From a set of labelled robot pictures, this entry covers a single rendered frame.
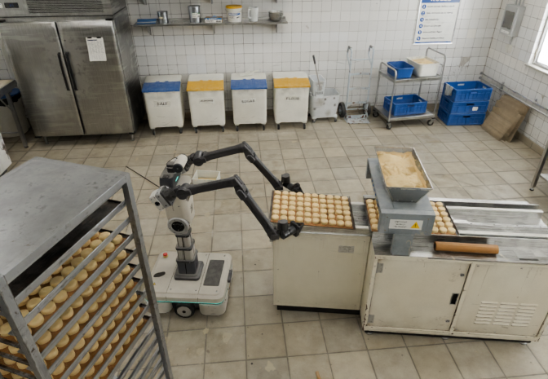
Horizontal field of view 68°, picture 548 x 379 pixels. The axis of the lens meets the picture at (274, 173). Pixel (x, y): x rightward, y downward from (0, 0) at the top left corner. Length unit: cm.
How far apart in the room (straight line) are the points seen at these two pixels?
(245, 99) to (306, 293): 360
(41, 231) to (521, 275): 279
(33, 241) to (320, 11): 574
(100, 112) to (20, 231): 476
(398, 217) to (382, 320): 96
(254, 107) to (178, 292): 358
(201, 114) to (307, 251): 374
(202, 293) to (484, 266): 203
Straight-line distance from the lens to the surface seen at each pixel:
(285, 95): 620
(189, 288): 337
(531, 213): 354
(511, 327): 356
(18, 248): 151
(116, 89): 606
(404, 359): 337
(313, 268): 312
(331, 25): 673
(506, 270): 313
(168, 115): 634
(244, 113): 626
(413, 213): 264
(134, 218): 186
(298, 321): 344
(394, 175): 279
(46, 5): 611
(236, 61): 668
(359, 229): 291
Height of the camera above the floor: 266
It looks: 31 degrees down
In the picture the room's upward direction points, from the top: straight up
